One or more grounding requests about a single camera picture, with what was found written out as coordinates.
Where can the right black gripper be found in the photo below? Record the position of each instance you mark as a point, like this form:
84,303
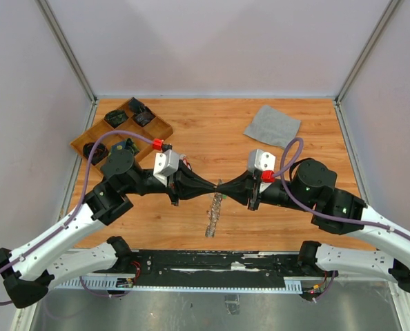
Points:
244,183

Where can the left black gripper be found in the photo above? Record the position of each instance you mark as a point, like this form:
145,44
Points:
186,184

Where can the metal disc keyring holder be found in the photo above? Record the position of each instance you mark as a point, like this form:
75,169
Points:
214,213

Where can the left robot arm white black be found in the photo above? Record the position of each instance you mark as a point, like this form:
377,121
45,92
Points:
29,270

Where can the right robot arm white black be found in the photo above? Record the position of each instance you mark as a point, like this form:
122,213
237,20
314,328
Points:
312,186

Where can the grey cloth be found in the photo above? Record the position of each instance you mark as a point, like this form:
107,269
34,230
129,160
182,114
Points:
272,127

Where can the blue patterned folded fabric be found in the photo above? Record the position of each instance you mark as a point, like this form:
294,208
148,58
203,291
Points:
127,144

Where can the dark rolled fabric right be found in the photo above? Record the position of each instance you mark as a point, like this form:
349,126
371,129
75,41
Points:
143,118

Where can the wooden compartment tray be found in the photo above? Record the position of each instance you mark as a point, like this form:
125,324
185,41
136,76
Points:
156,129

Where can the black rolled belt fabric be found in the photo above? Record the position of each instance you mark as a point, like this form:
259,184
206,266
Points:
100,152

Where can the dark rolled fabric back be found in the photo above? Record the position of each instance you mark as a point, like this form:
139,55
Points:
136,106

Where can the dark green rolled fabric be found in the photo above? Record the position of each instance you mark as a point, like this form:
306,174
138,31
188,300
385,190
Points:
115,118

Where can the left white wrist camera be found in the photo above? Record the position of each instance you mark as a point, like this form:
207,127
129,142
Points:
166,164

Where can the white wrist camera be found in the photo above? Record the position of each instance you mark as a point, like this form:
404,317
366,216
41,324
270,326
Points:
166,164
260,160

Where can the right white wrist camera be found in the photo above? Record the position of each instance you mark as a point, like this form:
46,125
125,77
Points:
260,160

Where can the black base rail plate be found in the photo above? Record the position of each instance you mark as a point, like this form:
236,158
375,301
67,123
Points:
214,269

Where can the grey slotted cable duct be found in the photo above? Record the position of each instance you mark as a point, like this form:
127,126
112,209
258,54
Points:
113,284

